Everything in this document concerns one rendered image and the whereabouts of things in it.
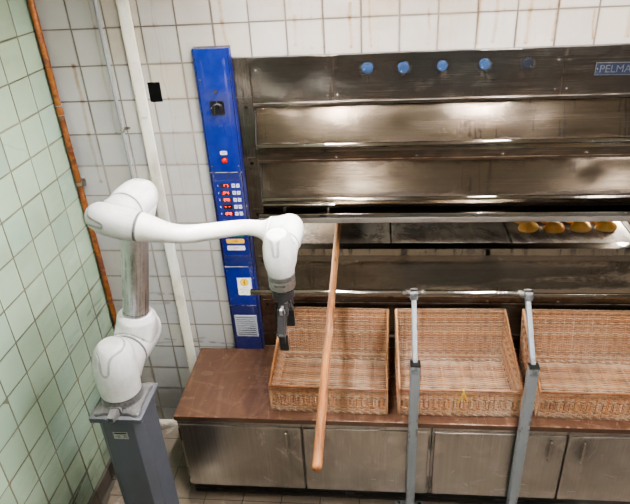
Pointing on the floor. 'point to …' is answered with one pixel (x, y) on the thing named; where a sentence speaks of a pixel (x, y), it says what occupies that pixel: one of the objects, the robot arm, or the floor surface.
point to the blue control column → (217, 126)
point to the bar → (419, 375)
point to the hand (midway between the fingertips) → (287, 334)
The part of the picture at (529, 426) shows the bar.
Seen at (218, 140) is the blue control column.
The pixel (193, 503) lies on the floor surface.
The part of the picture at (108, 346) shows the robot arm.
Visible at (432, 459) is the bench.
